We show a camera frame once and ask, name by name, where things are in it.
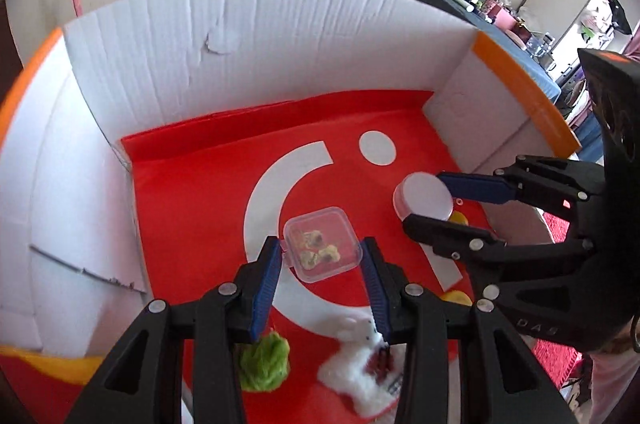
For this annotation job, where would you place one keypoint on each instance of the person's pink clothing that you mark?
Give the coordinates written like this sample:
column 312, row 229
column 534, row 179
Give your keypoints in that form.
column 610, row 384

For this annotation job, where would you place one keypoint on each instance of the yellow bottle cap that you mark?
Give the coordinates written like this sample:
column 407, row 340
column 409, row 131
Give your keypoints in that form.
column 456, row 296

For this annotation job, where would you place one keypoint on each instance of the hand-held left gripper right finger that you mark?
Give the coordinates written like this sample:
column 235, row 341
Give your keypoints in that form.
column 375, row 294

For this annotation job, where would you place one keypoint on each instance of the red knitted blanket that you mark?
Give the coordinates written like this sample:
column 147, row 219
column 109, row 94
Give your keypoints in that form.
column 557, row 226

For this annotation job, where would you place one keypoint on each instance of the orange cardboard box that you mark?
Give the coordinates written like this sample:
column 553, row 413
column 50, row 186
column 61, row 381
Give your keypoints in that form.
column 150, row 53

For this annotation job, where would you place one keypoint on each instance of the small green plush scrunchie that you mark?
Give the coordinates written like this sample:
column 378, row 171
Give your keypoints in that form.
column 265, row 364

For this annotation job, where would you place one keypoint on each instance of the round white lidded container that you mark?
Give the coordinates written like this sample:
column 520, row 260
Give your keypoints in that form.
column 420, row 196

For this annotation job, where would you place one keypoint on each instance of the white fluffy bow hair clip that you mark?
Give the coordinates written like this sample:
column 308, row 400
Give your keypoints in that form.
column 345, row 369

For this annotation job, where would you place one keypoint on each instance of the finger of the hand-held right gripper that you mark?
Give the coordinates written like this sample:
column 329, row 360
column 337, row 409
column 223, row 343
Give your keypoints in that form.
column 475, row 188
column 450, row 236

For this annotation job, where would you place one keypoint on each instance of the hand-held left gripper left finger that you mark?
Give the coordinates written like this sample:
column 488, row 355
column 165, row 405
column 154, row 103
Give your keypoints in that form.
column 265, row 289

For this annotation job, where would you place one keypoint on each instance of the small clear plastic box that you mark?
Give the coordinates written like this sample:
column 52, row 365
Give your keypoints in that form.
column 320, row 229

